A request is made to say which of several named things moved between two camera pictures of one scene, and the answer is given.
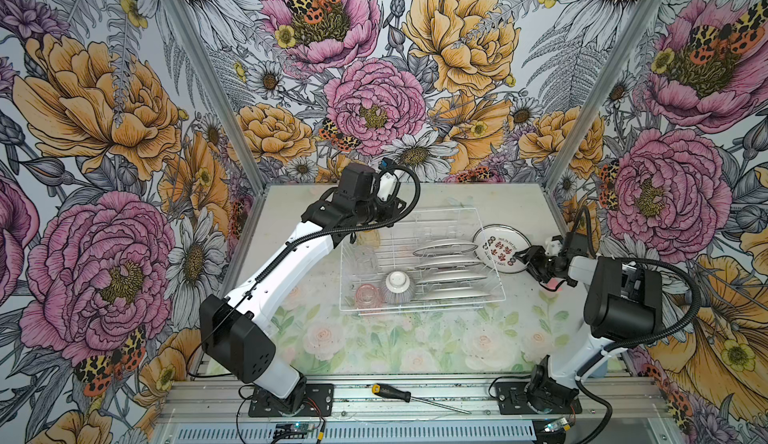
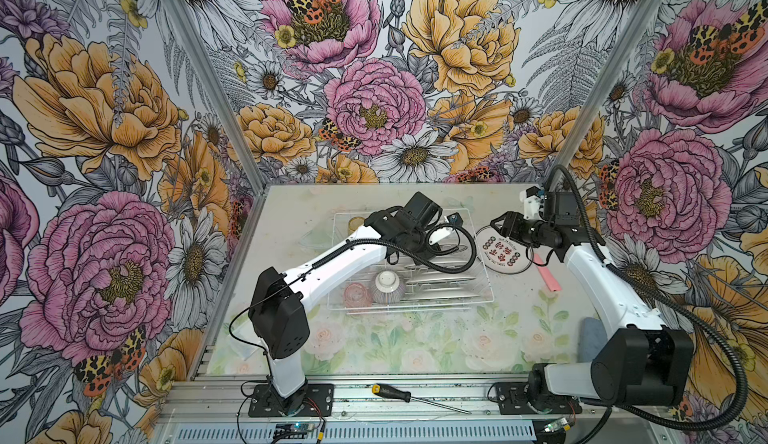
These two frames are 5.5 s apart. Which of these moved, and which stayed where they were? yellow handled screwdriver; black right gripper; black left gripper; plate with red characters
Moved: black right gripper; black left gripper
Stayed: plate with red characters; yellow handled screwdriver
